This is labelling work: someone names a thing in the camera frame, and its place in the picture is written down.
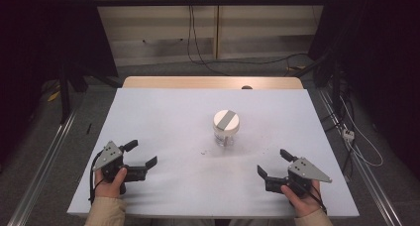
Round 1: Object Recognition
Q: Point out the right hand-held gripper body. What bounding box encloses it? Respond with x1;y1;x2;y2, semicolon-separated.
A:
286;157;333;198

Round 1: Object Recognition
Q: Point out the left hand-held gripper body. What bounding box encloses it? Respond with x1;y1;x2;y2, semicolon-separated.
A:
93;140;128;184

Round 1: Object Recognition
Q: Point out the white jar lid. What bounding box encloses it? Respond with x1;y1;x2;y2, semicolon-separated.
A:
212;109;241;135

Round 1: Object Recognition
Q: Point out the clear glass jar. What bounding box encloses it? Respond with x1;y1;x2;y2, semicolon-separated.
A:
213;128;240;148

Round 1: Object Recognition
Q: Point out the grey lid flap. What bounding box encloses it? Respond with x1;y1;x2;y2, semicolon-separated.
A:
217;110;238;131

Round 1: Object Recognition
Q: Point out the person's right hand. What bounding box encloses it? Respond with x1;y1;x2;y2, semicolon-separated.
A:
280;180;323;218

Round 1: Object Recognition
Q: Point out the person's left hand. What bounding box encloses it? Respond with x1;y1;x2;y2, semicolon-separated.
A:
94;167;128;198

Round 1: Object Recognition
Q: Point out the white table board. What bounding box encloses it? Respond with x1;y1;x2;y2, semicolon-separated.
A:
66;87;361;219

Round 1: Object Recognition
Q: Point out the white power strip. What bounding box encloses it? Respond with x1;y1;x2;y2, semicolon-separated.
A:
342;128;356;143

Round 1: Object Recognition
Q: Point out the black metal stand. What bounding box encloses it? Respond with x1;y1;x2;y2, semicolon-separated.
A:
291;49;345;121
57;63;124;125

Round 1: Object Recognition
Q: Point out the wooden table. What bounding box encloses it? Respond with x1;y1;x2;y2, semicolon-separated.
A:
122;75;304;90

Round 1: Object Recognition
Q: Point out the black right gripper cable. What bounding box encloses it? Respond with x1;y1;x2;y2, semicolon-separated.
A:
290;179;328;215

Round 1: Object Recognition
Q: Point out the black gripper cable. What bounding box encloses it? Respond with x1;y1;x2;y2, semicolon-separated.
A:
290;179;328;215
88;151;104;205

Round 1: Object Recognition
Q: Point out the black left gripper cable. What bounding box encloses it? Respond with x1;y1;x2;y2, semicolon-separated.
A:
88;151;104;205

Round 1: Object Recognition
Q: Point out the aluminium floor rail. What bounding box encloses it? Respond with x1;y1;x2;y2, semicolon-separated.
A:
317;88;403;226
6;109;79;226

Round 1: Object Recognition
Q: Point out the white floor cable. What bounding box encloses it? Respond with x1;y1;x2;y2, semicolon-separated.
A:
339;96;384;169

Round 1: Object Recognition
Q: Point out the black hanging cable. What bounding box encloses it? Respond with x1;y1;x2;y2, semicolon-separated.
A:
186;4;230;77

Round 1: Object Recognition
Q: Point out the black horizontal frame bar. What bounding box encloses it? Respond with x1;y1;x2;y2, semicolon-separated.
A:
93;0;329;7

